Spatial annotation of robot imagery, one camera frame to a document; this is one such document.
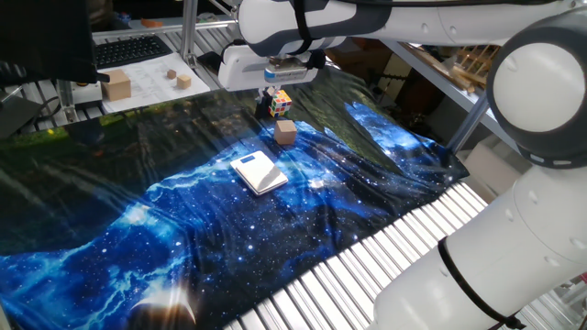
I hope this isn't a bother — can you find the black computer keyboard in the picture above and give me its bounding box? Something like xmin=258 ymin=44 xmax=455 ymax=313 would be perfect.
xmin=94 ymin=35 xmax=173 ymax=71

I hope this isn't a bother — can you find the slanted grey frame strut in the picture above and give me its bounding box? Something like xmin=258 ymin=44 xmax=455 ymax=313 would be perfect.
xmin=380 ymin=38 xmax=519 ymax=155

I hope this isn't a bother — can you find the brown cardboard box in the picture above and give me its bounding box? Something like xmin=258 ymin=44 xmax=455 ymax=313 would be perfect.
xmin=326 ymin=38 xmax=391 ymax=77

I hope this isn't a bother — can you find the galaxy print cloth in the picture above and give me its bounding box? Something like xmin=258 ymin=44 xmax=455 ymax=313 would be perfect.
xmin=0 ymin=68 xmax=470 ymax=330

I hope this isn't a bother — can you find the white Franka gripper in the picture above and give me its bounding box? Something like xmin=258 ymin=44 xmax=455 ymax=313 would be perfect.
xmin=217 ymin=44 xmax=321 ymax=119

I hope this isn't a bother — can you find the dark grey flat panel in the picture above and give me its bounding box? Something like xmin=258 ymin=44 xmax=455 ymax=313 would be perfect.
xmin=0 ymin=89 xmax=42 ymax=138

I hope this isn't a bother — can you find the wooden slat rack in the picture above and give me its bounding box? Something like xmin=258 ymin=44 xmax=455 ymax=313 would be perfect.
xmin=403 ymin=43 xmax=502 ymax=93

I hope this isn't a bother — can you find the upright aluminium frame post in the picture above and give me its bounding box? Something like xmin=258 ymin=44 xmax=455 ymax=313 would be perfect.
xmin=179 ymin=0 xmax=200 ymax=69

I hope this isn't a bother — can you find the large wooden cube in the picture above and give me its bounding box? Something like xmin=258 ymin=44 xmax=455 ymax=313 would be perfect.
xmin=100 ymin=69 xmax=133 ymax=103

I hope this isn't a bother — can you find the white printed paper sheet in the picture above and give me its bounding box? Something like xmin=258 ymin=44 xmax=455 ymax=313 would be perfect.
xmin=97 ymin=51 xmax=212 ymax=115

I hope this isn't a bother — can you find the black smartphone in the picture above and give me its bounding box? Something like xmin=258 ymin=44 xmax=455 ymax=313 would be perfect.
xmin=196 ymin=50 xmax=225 ymax=74

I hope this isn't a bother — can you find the light wooden cube block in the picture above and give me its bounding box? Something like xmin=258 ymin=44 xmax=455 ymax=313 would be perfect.
xmin=273 ymin=119 xmax=298 ymax=147

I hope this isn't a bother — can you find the Rubik's cube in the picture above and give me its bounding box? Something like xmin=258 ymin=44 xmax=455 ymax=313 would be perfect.
xmin=268 ymin=89 xmax=294 ymax=118

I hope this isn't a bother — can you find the horizontal aluminium frame rail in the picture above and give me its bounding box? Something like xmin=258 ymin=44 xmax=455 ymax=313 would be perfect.
xmin=91 ymin=18 xmax=239 ymax=40

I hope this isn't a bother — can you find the black computer monitor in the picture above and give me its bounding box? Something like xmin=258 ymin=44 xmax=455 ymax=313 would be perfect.
xmin=0 ymin=0 xmax=111 ymax=87

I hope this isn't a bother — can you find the silver digital pocket scale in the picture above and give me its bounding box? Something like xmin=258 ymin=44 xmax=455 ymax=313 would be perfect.
xmin=229 ymin=149 xmax=290 ymax=197

